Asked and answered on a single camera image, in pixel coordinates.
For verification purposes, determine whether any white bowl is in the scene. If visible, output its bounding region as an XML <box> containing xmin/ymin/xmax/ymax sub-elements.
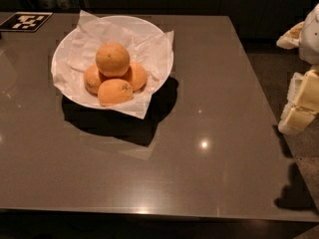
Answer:
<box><xmin>50</xmin><ymin>15</ymin><xmax>174</xmax><ymax>111</ymax></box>

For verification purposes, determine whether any orange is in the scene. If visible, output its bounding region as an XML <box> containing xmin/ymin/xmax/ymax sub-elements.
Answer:
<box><xmin>122</xmin><ymin>62</ymin><xmax>148</xmax><ymax>92</ymax></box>
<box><xmin>96</xmin><ymin>42</ymin><xmax>131</xmax><ymax>78</ymax></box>
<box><xmin>84</xmin><ymin>65</ymin><xmax>107</xmax><ymax>95</ymax></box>
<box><xmin>98</xmin><ymin>79</ymin><xmax>134</xmax><ymax>107</ymax></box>

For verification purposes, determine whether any black white fiducial marker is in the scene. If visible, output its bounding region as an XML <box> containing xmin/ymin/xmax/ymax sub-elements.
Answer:
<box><xmin>0</xmin><ymin>12</ymin><xmax>53</xmax><ymax>33</ymax></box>

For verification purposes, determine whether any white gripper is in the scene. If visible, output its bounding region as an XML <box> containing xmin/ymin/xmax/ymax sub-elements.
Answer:
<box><xmin>276</xmin><ymin>4</ymin><xmax>319</xmax><ymax>135</ymax></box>

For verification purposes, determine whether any white paper liner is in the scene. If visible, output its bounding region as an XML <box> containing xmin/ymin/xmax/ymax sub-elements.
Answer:
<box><xmin>53</xmin><ymin>9</ymin><xmax>175</xmax><ymax>120</ymax></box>

